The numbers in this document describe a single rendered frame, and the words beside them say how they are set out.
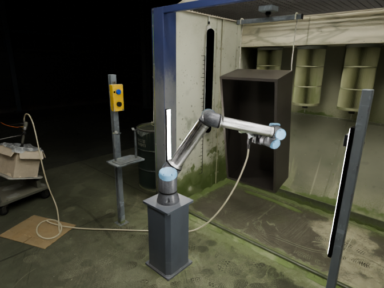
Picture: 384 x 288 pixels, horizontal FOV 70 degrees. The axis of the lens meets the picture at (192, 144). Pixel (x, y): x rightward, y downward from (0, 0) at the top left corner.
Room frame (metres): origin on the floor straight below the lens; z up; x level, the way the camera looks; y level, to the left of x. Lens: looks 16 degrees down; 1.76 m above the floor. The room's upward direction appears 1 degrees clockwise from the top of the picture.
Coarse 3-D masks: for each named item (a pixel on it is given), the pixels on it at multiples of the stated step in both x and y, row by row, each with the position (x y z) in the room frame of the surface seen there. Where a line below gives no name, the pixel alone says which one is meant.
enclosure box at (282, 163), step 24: (240, 72) 2.91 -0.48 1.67; (264, 72) 2.78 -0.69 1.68; (288, 72) 2.66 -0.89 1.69; (240, 96) 3.13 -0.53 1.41; (264, 96) 2.94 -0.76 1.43; (288, 96) 2.68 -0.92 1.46; (264, 120) 2.99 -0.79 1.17; (288, 120) 2.74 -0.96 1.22; (240, 144) 3.23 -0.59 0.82; (288, 144) 2.80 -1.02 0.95; (240, 168) 3.21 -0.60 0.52; (264, 168) 3.09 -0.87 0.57; (288, 168) 2.87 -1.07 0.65
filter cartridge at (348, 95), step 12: (348, 48) 3.24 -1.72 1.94; (360, 48) 3.12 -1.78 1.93; (372, 48) 3.08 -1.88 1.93; (348, 60) 3.20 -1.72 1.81; (360, 60) 3.11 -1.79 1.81; (372, 60) 3.08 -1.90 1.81; (348, 72) 3.18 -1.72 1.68; (360, 72) 3.10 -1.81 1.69; (372, 72) 3.08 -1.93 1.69; (348, 84) 3.15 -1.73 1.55; (360, 84) 3.09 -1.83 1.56; (372, 84) 3.09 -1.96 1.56; (348, 96) 3.14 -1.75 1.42; (360, 96) 3.08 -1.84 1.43; (348, 108) 3.11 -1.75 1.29
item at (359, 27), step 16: (320, 16) 3.37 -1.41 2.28; (336, 16) 3.26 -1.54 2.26; (352, 16) 3.16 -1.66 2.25; (368, 16) 3.06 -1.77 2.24; (256, 32) 3.90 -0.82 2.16; (272, 32) 3.75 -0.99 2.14; (288, 32) 3.61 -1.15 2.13; (304, 32) 3.48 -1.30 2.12; (320, 32) 3.36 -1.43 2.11; (336, 32) 3.25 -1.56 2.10; (352, 32) 3.14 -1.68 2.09; (368, 32) 3.04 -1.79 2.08; (256, 48) 4.31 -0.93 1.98
